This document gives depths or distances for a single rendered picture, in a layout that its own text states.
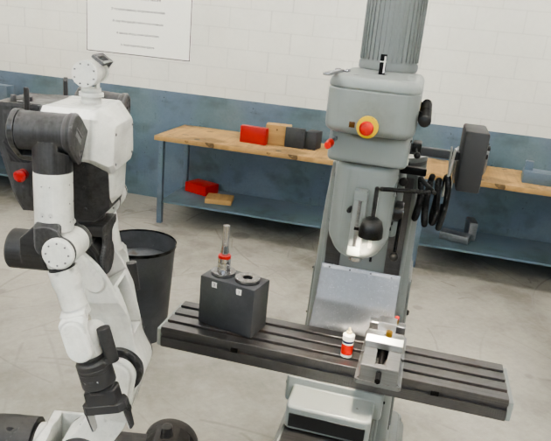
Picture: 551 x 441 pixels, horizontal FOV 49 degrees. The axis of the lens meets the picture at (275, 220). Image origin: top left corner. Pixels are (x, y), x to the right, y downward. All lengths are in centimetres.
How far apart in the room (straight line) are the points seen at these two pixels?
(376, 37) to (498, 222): 449
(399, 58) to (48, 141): 116
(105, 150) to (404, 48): 103
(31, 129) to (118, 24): 551
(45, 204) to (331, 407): 113
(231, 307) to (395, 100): 94
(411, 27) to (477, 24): 405
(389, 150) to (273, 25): 459
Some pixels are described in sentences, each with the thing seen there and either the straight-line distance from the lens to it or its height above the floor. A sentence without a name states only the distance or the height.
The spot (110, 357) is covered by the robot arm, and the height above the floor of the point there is 117.
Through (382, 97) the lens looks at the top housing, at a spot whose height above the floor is 184.
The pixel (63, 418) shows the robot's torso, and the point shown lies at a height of 71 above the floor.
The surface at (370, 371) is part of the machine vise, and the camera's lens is 200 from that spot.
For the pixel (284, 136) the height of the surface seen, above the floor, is 97.
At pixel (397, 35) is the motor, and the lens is 208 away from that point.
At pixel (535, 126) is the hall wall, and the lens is 625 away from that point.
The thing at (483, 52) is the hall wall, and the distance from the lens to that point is 614.
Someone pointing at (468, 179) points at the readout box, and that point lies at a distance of 218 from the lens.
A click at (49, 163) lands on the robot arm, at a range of 147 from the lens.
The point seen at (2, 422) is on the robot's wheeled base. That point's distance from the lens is 217.
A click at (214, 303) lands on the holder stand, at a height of 104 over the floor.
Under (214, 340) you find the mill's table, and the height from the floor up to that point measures 93.
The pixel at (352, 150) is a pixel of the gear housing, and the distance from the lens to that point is 184.
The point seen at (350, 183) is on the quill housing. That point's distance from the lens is 190.
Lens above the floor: 202
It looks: 18 degrees down
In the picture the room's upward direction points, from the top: 5 degrees clockwise
